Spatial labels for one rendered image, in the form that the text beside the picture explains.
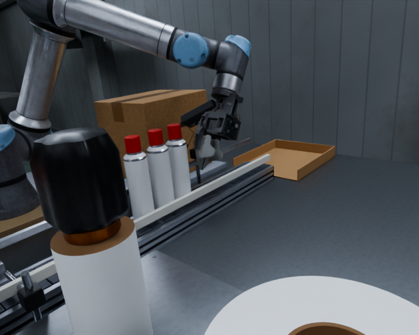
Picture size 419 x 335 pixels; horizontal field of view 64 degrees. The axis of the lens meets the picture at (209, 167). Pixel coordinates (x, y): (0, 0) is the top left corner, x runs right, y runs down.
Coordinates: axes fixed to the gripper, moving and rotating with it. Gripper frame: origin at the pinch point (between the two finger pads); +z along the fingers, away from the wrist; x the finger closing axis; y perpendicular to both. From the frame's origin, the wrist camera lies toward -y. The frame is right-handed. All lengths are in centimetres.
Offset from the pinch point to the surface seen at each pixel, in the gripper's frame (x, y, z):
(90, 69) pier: 149, -359, -109
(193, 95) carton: 10.8, -20.3, -23.6
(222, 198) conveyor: 5.9, 5.8, 7.2
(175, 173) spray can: -9.4, 1.5, 4.3
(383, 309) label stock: -34, 55, 12
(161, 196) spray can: -12.2, 1.9, 10.3
